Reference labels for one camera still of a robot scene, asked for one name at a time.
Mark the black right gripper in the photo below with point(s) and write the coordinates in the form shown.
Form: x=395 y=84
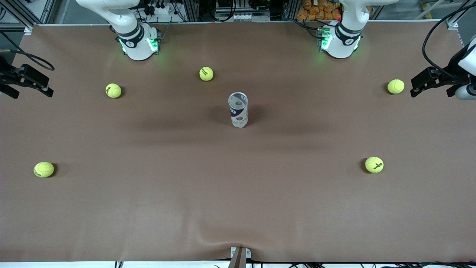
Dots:
x=8 y=77

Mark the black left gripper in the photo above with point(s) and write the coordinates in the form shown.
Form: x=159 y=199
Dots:
x=446 y=77

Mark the clear tennis ball can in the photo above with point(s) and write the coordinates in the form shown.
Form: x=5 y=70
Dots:
x=238 y=111

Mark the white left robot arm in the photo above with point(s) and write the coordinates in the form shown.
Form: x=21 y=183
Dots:
x=346 y=37

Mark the yellow tennis ball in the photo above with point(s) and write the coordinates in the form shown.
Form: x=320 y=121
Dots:
x=374 y=164
x=43 y=169
x=395 y=86
x=113 y=90
x=206 y=73

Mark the pile of orange items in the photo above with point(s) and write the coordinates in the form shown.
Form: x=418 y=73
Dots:
x=316 y=11

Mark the white power strip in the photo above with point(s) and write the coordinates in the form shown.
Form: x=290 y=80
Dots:
x=160 y=10

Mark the white socket strip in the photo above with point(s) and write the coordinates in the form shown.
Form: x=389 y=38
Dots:
x=249 y=17

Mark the brown table mat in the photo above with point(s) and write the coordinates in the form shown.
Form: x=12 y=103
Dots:
x=238 y=193

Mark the aluminium frame post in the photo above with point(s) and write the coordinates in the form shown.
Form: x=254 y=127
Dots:
x=191 y=11
x=292 y=9

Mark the metal table edge bracket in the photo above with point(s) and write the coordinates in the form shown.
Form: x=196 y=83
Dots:
x=238 y=258

